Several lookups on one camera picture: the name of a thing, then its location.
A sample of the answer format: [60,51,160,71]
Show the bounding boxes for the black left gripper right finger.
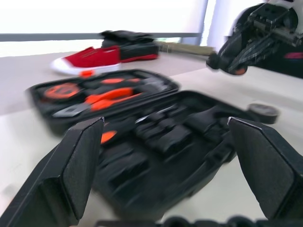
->
[226,116,303,222]

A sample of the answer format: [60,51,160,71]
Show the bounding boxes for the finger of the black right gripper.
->
[218,33,276,63]
[226,41,286,73]

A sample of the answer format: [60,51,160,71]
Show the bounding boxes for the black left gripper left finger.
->
[0,116,105,227]

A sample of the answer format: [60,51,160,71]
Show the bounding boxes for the black electrical tape roll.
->
[247,103,281,125]

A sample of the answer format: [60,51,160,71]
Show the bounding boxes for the black plastic tool case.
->
[26,68,261,213]

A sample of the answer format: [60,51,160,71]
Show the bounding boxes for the olive rolled mat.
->
[157,42,216,59]

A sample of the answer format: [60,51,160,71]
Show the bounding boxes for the orange black tape measure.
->
[45,84,82,103]

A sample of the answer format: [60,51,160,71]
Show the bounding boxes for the silver claw hammer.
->
[141,77,175,92]

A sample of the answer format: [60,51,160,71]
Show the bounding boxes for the black red boxing pad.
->
[118,41,160,63]

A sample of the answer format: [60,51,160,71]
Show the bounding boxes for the black gloves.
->
[99,30,157,48]

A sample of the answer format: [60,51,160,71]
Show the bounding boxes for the stubby orange black screwdriver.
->
[100,77,142,85]

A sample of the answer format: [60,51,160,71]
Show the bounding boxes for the red canvas shoe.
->
[50,46,122,76]

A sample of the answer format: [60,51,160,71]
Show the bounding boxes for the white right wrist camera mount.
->
[265,0,303,38]

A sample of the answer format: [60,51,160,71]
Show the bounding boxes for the orange handled pliers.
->
[53,87,143,118]

